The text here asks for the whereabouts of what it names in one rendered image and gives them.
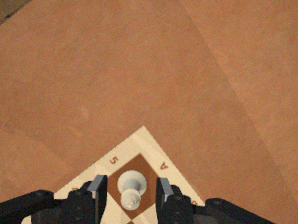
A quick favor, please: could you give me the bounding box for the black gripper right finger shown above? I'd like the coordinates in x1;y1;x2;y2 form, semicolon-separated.
155;177;275;224

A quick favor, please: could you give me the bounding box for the brown and cream chessboard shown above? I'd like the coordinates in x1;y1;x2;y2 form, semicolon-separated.
54;125;205;224

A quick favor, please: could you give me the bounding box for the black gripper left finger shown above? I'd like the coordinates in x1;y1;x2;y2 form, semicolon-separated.
0;174;108;224

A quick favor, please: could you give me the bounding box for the white chess piece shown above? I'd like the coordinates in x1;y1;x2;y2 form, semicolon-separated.
118;170;147;210

